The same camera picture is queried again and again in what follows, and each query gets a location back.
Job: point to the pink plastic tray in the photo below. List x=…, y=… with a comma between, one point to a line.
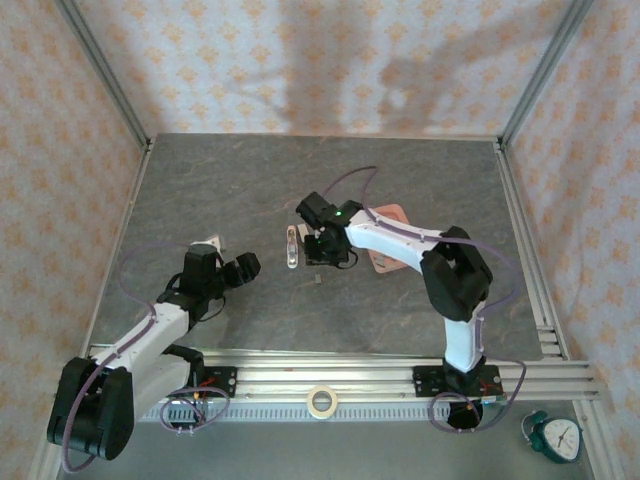
x=390, y=265

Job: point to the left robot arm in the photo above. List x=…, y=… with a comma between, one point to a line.
x=90, y=420

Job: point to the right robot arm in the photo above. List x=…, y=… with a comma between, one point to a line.
x=455, y=280

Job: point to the masking tape roll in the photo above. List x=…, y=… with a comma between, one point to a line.
x=310, y=400

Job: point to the small green circuit board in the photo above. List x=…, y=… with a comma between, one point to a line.
x=495, y=399

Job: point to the green alarm clock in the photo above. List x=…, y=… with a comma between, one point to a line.
x=562, y=440

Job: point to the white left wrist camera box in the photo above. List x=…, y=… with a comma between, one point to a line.
x=212, y=242

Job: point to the aluminium side rail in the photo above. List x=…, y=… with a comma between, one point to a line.
x=133, y=200
x=506, y=175

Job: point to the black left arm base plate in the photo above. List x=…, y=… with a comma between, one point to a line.
x=225, y=382

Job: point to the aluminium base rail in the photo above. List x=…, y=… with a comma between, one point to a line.
x=350, y=372

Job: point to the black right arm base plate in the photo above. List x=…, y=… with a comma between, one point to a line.
x=425, y=382

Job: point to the aluminium frame post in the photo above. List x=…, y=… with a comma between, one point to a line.
x=545, y=65
x=100, y=65

